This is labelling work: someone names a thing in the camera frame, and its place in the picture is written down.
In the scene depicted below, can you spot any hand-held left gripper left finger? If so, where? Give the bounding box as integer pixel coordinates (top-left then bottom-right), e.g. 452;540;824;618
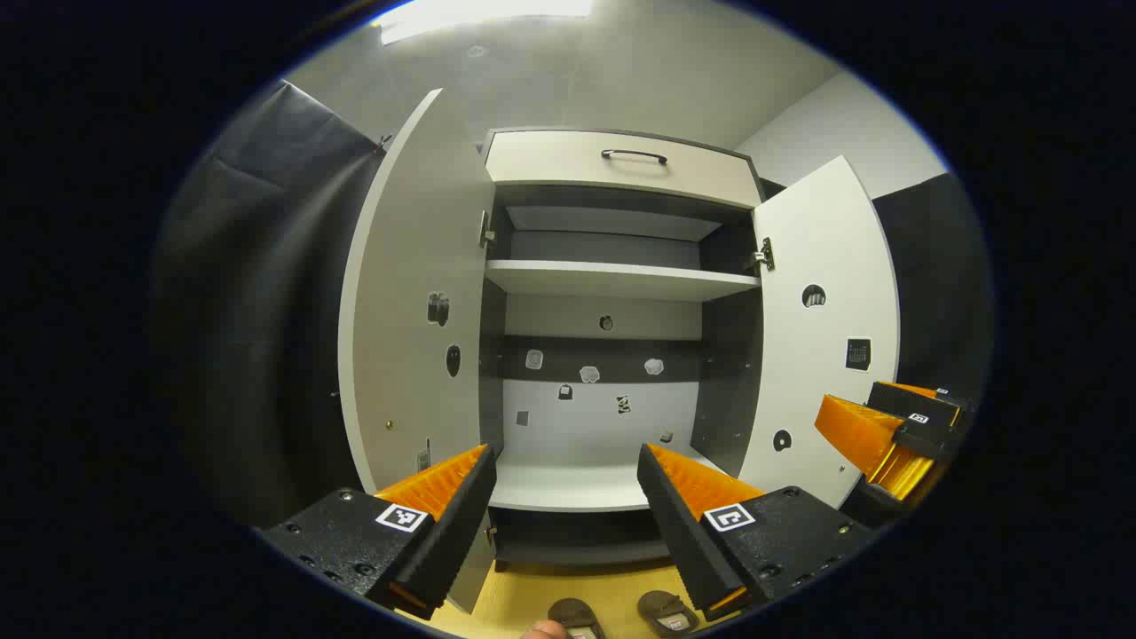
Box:
257;444;498;620

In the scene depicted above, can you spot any white cabinet door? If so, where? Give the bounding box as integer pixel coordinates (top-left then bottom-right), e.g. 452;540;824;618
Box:
337;87;498;615
738;155;900;509

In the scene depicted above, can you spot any ceiling light panel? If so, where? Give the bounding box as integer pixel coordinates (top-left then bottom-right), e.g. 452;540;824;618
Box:
371;0;596;45

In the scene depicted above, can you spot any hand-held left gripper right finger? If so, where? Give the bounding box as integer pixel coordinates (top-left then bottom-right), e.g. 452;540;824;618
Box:
636;443;880;622

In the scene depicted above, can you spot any beige cabinet drawer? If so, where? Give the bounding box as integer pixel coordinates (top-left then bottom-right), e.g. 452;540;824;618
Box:
484;129;764;209

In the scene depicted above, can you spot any black backdrop cloth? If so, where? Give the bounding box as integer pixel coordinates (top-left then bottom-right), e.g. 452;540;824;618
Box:
151;80;993;529

